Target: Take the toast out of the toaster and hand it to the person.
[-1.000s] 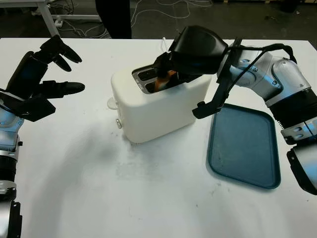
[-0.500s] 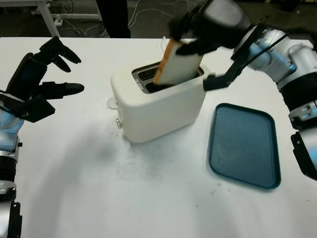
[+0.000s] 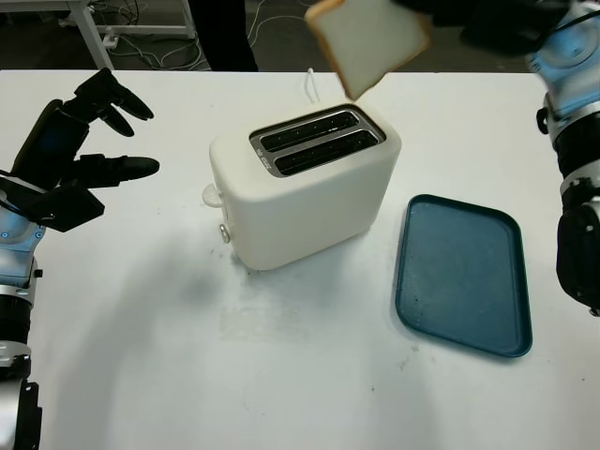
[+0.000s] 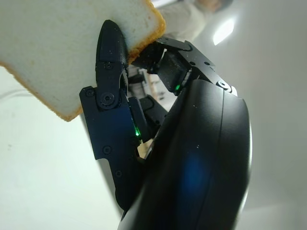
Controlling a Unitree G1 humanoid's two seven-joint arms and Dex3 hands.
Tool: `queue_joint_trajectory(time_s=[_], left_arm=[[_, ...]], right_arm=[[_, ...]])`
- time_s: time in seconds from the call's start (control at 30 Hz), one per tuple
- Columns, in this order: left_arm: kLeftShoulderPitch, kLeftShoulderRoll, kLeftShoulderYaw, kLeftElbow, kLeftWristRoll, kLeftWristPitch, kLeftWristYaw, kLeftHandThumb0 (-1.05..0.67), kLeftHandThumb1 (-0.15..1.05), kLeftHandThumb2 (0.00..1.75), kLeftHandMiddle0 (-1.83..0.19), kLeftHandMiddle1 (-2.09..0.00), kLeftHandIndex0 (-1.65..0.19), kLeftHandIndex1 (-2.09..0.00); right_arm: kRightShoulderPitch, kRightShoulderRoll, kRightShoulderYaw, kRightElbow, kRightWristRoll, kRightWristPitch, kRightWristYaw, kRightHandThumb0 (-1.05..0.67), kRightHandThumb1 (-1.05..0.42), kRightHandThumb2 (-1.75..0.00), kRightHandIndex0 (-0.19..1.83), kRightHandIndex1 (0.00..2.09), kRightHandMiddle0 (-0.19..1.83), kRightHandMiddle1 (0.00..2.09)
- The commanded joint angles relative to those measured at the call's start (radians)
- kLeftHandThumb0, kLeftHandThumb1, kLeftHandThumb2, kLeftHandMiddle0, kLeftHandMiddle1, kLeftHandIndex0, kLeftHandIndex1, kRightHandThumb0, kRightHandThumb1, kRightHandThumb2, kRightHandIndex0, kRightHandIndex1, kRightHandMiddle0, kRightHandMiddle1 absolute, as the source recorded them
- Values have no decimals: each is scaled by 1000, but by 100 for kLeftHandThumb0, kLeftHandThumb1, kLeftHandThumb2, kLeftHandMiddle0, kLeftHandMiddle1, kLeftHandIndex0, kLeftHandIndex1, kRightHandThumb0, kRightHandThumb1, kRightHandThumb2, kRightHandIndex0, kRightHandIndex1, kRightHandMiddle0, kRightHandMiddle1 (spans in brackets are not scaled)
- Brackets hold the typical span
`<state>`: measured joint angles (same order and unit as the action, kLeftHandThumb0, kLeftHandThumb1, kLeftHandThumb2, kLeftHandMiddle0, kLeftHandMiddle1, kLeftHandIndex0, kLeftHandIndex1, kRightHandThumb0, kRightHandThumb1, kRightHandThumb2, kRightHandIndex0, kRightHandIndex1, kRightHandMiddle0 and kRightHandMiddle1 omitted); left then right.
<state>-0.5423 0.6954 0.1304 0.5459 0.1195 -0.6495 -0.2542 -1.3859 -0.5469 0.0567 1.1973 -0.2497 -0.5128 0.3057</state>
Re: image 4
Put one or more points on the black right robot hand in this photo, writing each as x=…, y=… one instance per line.
x=192, y=155

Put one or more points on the slice of toast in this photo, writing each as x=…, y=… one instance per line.
x=52, y=52

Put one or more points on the person in cream shirt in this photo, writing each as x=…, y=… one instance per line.
x=187, y=19

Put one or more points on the bright ceiling light panel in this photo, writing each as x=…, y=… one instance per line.
x=223, y=32

